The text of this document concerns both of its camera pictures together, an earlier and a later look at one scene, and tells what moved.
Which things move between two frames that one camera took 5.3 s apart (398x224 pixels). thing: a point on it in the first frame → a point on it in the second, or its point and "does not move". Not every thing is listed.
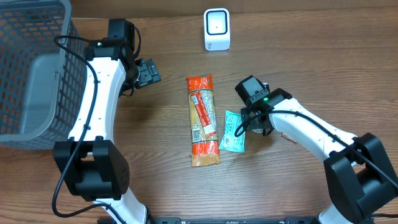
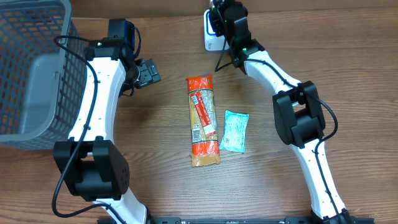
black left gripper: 148,74 does not move
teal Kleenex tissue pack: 230,141 does not move
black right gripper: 254,121 → 218,23
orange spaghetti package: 204,148 does not move
